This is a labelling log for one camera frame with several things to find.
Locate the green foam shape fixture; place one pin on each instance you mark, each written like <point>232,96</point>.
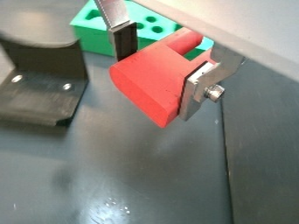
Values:
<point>89,28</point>

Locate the red square-circle block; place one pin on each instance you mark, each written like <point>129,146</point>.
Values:
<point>149,76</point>

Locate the black curved cradle stand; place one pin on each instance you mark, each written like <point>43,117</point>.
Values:
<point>41,91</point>

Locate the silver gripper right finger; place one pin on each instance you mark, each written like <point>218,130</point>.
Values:
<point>201,82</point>

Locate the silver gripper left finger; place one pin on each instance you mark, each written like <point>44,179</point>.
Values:
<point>120,27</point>

